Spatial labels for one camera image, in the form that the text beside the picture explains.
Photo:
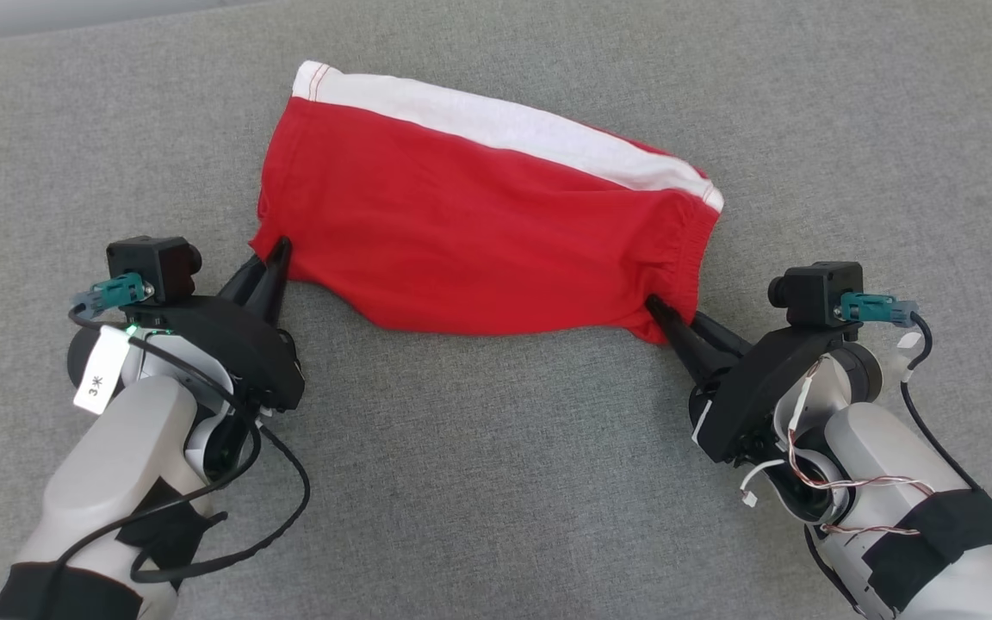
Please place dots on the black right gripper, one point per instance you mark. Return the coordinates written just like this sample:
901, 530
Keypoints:
754, 387

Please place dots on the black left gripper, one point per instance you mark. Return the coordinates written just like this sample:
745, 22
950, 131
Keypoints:
238, 344

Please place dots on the red shorts with white stripe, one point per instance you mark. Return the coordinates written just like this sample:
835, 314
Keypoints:
479, 241

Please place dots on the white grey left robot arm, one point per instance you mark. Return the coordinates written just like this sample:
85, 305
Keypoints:
126, 465

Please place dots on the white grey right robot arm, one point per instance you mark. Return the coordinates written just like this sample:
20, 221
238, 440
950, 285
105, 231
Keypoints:
909, 448

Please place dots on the white paper tag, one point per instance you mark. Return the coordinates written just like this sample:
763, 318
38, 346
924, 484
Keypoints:
100, 379

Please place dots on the grey fabric sofa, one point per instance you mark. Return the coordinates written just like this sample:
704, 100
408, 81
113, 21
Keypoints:
505, 474

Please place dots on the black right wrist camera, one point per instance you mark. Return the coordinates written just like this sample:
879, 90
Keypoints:
815, 293

